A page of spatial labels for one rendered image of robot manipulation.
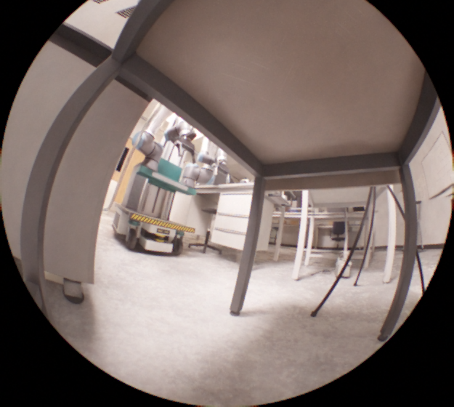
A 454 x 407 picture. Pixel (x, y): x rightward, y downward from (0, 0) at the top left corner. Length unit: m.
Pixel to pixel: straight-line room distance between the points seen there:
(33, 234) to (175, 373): 0.38
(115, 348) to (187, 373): 0.18
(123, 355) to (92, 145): 0.51
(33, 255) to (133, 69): 0.40
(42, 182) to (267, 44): 0.43
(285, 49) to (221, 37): 0.12
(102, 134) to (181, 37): 0.29
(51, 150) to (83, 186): 0.16
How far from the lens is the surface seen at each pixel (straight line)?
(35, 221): 0.30
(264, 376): 0.48
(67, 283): 0.55
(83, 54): 0.60
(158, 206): 1.64
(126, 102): 0.48
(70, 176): 0.41
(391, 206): 1.46
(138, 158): 4.69
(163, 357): 0.47
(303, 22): 0.31
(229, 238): 1.63
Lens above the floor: 0.38
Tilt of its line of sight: 19 degrees up
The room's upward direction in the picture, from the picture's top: 11 degrees clockwise
